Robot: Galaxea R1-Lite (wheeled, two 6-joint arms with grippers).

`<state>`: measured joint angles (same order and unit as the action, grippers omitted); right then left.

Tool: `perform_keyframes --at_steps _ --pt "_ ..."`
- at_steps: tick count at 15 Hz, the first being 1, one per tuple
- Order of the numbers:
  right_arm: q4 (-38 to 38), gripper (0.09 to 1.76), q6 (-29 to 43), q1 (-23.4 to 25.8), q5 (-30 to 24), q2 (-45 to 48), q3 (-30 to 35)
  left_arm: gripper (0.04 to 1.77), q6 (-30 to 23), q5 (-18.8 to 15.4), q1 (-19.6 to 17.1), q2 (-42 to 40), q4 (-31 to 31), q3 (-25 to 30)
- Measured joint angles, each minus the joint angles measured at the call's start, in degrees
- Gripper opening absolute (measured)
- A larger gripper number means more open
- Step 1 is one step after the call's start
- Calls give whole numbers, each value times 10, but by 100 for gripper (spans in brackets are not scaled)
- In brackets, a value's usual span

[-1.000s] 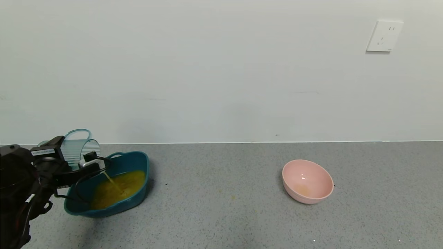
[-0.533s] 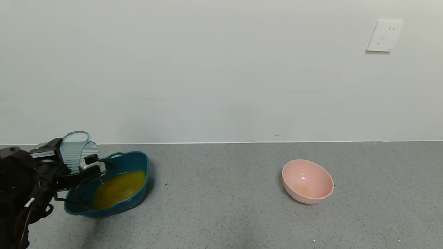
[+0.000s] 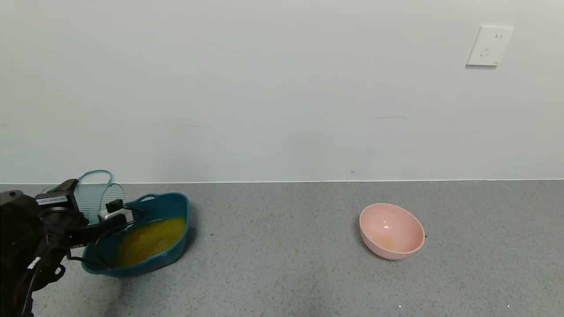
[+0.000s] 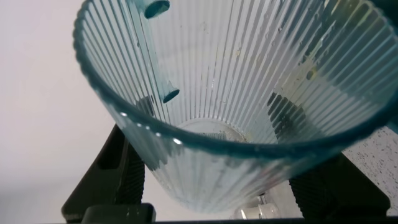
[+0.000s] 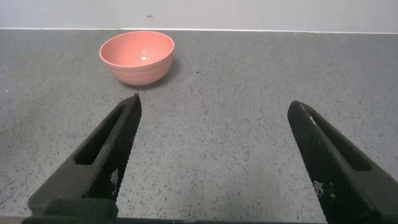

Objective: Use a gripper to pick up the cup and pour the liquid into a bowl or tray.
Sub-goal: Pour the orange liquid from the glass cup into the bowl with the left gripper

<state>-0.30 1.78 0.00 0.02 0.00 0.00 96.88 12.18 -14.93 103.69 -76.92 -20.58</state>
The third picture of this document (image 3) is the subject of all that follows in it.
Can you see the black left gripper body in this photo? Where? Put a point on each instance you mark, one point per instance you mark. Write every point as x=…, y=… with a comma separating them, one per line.
x=53, y=199

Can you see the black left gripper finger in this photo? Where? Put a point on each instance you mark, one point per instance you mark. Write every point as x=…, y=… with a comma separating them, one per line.
x=99, y=230

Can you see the orange juice liquid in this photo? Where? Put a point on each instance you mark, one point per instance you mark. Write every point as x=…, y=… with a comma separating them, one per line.
x=152, y=240

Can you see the pink bowl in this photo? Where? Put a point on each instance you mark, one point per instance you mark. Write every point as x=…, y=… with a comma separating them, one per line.
x=390, y=231

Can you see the teal plastic basin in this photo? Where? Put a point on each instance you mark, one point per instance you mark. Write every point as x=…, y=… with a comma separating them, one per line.
x=176, y=207

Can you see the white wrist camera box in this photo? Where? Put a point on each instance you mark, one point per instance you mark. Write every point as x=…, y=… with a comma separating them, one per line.
x=116, y=213

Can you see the white wall socket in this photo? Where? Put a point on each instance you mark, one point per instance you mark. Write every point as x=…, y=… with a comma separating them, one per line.
x=490, y=46

